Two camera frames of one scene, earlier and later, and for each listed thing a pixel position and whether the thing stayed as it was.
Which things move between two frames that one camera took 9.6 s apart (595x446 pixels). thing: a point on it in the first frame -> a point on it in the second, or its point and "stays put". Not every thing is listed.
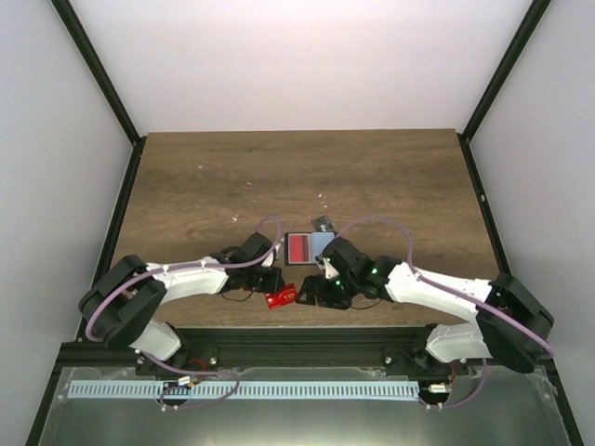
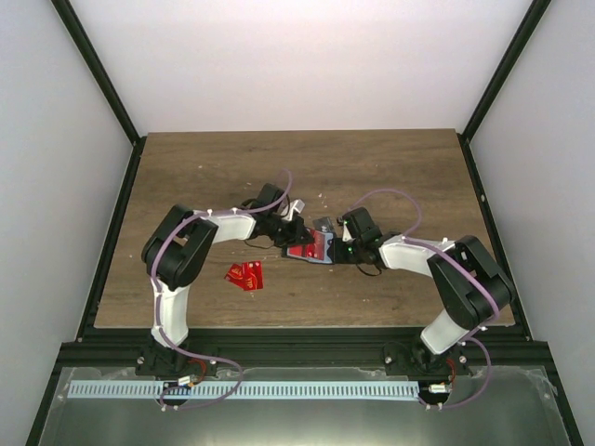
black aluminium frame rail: [275, 347] stays put
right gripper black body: [337, 295] -> [352, 255]
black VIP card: [322, 224] stays put
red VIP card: [284, 296] -> [316, 251]
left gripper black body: [256, 282] -> [284, 234]
